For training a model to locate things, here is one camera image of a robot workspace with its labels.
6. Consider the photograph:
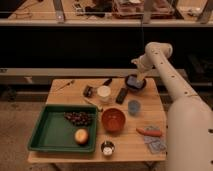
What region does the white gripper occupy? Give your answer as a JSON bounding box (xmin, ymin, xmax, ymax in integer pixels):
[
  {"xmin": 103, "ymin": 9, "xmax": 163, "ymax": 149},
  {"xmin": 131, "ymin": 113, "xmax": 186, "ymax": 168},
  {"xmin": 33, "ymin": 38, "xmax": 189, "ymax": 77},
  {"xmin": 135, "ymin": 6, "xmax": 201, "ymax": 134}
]
[{"xmin": 131, "ymin": 57, "xmax": 150, "ymax": 82}]

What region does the purple bowl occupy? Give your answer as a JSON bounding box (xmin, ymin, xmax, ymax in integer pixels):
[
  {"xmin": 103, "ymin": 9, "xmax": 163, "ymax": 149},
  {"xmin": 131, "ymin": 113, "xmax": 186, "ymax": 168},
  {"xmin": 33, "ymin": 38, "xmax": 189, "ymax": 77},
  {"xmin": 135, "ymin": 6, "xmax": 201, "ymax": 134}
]
[{"xmin": 125, "ymin": 74, "xmax": 146, "ymax": 92}]

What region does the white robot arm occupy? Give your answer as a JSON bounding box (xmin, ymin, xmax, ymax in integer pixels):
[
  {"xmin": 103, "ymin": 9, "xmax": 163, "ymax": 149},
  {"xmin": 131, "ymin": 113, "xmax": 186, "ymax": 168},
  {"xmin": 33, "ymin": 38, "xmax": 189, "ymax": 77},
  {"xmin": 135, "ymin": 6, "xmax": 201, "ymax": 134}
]
[{"xmin": 131, "ymin": 42, "xmax": 213, "ymax": 171}]

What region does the orange bowl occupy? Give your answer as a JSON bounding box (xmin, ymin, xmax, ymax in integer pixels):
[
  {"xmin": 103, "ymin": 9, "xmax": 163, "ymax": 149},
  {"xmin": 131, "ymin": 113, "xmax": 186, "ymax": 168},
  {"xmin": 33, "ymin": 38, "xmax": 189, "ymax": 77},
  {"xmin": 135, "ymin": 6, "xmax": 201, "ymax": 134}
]
[{"xmin": 101, "ymin": 108, "xmax": 126, "ymax": 133}]

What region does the black remote control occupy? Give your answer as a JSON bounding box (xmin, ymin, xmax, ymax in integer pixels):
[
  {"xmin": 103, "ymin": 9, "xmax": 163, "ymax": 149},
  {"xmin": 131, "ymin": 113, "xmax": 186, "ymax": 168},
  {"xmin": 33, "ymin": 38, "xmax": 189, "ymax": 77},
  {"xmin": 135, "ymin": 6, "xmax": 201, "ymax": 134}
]
[{"xmin": 116, "ymin": 88, "xmax": 128, "ymax": 104}]

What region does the blue plastic cup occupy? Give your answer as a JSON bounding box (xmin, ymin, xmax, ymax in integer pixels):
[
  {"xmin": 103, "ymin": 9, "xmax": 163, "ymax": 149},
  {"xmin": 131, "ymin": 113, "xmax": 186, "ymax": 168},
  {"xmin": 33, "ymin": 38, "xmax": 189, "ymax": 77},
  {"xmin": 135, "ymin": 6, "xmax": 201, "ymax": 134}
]
[{"xmin": 128, "ymin": 100, "xmax": 140, "ymax": 116}]

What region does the white cup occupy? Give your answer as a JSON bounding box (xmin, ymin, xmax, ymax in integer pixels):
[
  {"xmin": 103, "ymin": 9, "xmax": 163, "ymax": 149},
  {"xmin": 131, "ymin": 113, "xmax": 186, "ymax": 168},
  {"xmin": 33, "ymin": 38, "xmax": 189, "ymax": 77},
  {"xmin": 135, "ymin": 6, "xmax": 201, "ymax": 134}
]
[{"xmin": 97, "ymin": 86, "xmax": 111, "ymax": 102}]

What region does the black brush tool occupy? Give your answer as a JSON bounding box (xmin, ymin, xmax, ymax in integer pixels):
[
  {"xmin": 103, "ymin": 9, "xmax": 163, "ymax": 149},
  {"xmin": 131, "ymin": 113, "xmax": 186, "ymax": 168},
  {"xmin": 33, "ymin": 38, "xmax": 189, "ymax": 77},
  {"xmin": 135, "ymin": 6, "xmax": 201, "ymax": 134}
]
[{"xmin": 83, "ymin": 85, "xmax": 94, "ymax": 97}]

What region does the wooden spoon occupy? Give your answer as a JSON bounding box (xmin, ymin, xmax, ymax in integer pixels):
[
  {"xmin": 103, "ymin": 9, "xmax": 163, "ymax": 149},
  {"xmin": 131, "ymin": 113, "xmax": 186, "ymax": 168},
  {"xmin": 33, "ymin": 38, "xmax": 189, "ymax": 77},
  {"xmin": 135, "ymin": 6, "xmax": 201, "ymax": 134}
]
[{"xmin": 83, "ymin": 97, "xmax": 103, "ymax": 112}]

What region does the orange carrot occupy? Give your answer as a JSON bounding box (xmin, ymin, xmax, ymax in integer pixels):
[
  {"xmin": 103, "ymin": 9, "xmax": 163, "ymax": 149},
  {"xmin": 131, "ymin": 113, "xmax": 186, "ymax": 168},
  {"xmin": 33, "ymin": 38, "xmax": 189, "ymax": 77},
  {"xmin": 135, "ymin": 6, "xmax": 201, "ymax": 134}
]
[{"xmin": 136, "ymin": 128, "xmax": 162, "ymax": 137}]

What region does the grey blue cloth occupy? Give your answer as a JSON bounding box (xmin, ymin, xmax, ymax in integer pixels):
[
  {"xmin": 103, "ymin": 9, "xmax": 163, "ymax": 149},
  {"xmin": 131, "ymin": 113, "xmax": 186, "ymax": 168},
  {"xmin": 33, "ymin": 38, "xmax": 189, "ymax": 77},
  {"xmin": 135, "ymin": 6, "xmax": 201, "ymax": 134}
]
[{"xmin": 144, "ymin": 126, "xmax": 166, "ymax": 154}]

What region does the bunch of dark grapes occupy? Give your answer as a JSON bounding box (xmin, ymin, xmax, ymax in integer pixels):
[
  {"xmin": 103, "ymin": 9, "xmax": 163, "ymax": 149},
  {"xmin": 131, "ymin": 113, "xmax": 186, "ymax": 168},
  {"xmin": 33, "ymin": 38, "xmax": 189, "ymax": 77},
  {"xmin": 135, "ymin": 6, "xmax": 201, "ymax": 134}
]
[{"xmin": 64, "ymin": 112, "xmax": 92, "ymax": 126}]

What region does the small metal cup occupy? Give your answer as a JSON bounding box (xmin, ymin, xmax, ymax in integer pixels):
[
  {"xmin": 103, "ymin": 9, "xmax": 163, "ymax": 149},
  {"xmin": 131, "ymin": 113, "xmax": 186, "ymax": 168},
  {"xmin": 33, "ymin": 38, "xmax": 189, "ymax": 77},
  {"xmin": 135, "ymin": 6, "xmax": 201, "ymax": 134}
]
[{"xmin": 101, "ymin": 141, "xmax": 115, "ymax": 156}]

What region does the green plastic tray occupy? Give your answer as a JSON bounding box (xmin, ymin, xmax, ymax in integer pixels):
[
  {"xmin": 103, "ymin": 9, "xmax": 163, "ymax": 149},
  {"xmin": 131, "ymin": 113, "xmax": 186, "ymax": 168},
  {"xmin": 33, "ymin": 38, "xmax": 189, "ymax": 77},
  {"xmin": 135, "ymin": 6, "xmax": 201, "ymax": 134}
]
[{"xmin": 28, "ymin": 105, "xmax": 98, "ymax": 153}]

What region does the black handled utensil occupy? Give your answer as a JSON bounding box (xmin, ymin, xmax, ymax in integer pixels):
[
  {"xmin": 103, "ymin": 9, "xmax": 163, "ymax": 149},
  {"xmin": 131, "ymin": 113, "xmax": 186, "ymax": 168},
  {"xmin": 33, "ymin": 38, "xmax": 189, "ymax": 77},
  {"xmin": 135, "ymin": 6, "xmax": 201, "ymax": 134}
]
[{"xmin": 94, "ymin": 78, "xmax": 112, "ymax": 89}]

